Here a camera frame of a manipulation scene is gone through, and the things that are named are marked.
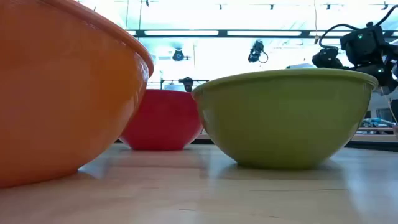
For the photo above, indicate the green plastic bowl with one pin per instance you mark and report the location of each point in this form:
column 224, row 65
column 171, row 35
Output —
column 280, row 118

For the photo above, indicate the large orange plastic bowl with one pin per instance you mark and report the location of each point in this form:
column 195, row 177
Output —
column 62, row 93

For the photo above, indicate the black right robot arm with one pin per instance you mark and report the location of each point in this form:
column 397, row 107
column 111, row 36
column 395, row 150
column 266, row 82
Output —
column 363, row 46

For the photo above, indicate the stack of coloured bowls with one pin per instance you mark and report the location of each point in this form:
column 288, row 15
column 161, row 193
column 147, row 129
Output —
column 161, row 121

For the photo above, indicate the black overhead beam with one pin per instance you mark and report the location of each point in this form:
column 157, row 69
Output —
column 224, row 33

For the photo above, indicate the person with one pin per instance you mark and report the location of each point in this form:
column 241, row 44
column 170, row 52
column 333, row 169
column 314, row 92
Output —
column 187, row 84

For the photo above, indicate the black background railing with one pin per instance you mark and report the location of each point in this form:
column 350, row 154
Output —
column 169, row 80

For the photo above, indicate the black round ceiling camera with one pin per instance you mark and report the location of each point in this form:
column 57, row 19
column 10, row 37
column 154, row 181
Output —
column 178, row 55

